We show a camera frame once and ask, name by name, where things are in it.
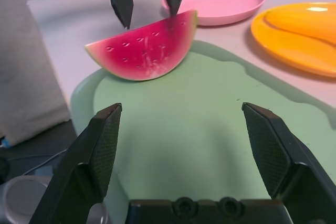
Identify pink plastic plate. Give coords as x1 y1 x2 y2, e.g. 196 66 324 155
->
160 0 267 27

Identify white floor cable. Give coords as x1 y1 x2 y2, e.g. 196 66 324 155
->
23 149 69 176

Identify red watermelon slice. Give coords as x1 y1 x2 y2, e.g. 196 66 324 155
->
84 8 198 82

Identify yellow plastic plate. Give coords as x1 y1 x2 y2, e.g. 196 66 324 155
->
250 2 336 78

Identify green silicone mat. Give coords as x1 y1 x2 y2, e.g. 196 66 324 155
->
70 40 336 224

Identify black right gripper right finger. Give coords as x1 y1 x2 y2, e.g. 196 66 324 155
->
241 102 336 224

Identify off-white fabric partition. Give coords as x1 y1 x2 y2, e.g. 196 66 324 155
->
0 0 72 146

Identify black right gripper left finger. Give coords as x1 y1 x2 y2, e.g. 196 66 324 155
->
28 102 123 224

